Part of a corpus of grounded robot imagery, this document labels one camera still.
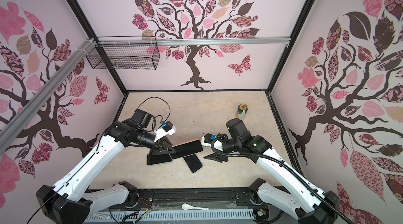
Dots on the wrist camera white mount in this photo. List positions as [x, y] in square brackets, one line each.
[208, 139]
[167, 128]

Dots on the white plastic spoon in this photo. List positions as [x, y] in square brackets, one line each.
[190, 207]

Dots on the black smartphone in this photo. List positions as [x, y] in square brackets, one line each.
[187, 149]

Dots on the black phone white case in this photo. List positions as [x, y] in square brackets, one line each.
[158, 159]

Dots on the aluminium bar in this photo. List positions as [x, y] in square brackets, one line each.
[10, 132]
[195, 42]

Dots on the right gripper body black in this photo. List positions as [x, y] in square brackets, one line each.
[219, 150]

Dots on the black phone clear case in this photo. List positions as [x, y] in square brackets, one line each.
[193, 163]

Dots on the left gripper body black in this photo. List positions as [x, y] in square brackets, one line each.
[146, 139]

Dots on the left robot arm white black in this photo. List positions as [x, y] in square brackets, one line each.
[68, 202]

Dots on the white slotted cable duct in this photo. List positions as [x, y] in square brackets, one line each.
[169, 216]

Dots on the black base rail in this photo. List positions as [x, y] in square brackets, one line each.
[241, 196]

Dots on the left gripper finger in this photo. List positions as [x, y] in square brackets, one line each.
[164, 143]
[161, 152]

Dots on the aluminium bar back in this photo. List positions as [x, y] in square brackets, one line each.
[195, 42]

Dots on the aluminium bar left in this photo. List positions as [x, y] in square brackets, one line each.
[10, 132]

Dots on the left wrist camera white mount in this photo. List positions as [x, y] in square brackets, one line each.
[167, 128]

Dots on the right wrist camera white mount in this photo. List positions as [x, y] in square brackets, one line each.
[208, 139]

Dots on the pink phone case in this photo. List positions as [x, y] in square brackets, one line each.
[191, 141]

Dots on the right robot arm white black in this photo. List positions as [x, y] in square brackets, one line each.
[302, 200]

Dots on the black wire basket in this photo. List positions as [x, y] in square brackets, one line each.
[125, 52]

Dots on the green beverage can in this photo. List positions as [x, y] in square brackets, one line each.
[242, 110]

